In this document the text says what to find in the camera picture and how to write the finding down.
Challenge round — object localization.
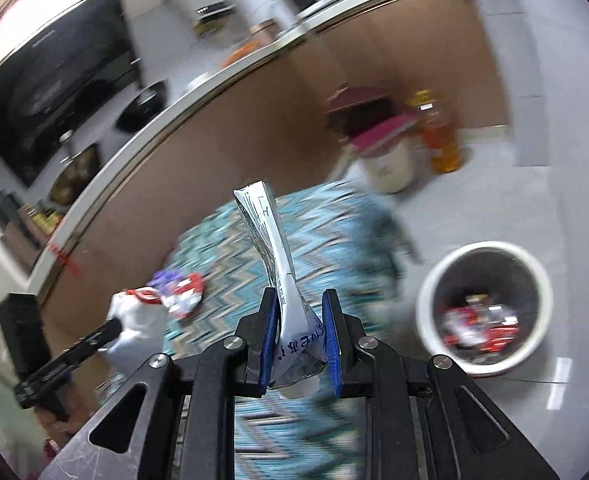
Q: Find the green white milk pouch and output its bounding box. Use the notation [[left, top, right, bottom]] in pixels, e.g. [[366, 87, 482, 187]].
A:
[[234, 181, 326, 400]]

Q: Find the red silver snack wrapper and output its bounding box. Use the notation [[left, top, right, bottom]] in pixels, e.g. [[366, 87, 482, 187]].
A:
[[161, 273, 206, 320]]

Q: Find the white paper bag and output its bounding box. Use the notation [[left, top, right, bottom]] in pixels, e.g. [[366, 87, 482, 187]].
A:
[[101, 286, 168, 376]]

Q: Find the crushed red soda can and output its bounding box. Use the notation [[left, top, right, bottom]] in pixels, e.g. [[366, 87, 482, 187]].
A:
[[441, 294, 520, 356]]

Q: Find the white round trash bin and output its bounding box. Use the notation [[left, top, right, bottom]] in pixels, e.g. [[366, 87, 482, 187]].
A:
[[416, 240, 553, 377]]

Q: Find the brown kitchen cabinet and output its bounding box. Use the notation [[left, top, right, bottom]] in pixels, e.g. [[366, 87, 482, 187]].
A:
[[29, 0, 508, 351]]

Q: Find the zigzag knit rug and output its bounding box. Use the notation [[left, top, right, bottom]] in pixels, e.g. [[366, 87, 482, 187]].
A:
[[161, 181, 411, 479]]

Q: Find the purple ribbon plastic wrapper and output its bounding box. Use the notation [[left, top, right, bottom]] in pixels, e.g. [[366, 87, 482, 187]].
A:
[[147, 268, 187, 296]]

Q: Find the maroon dustpan with broom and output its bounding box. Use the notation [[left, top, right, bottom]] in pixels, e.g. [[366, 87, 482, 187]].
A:
[[327, 86, 418, 157]]

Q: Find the yellow cap oil bottle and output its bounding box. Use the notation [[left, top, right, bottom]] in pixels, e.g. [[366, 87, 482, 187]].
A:
[[407, 90, 463, 174]]

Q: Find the black frying pan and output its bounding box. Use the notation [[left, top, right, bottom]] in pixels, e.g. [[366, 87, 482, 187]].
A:
[[116, 80, 168, 134]]

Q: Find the red string tie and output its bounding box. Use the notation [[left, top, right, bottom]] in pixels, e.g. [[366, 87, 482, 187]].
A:
[[47, 243, 82, 278]]

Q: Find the brass wok with handle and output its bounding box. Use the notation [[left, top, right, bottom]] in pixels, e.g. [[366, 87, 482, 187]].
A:
[[49, 130, 102, 207]]

